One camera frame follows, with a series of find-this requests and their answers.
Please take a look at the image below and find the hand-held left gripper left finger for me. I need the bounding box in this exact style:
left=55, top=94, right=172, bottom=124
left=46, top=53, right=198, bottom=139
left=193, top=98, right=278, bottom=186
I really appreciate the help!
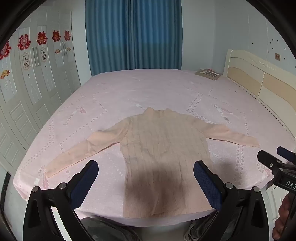
left=23, top=160, right=99, bottom=241

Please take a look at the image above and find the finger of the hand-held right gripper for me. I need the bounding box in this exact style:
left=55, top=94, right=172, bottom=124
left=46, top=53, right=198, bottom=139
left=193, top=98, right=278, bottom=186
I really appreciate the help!
left=257, top=150, right=281, bottom=173
left=277, top=146, right=296, bottom=163

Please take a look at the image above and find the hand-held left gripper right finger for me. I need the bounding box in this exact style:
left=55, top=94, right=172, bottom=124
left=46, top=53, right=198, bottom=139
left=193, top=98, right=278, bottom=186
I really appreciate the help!
left=193, top=160, right=270, bottom=241

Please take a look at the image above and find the beige knit sweater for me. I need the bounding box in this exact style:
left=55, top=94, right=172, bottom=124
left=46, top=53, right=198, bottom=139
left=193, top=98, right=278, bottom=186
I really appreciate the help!
left=45, top=107, right=260, bottom=218

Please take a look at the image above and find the person's right hand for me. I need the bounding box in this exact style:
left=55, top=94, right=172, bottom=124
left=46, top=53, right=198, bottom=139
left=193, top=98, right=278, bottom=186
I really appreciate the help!
left=272, top=197, right=293, bottom=240

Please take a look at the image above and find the cream wooden headboard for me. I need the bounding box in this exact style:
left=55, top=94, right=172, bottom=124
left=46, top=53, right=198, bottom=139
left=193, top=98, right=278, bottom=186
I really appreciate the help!
left=223, top=49, right=296, bottom=142

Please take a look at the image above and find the pink patterned bed sheet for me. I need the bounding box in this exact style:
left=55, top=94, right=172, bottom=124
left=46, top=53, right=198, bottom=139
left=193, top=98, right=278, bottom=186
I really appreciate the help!
left=13, top=68, right=296, bottom=227

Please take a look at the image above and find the white wardrobe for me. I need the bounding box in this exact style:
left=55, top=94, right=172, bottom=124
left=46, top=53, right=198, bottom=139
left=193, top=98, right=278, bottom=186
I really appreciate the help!
left=0, top=9, right=82, bottom=186

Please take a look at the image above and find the blue curtain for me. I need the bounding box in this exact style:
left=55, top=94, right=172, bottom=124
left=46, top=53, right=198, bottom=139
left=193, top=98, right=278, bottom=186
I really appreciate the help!
left=85, top=0, right=183, bottom=77

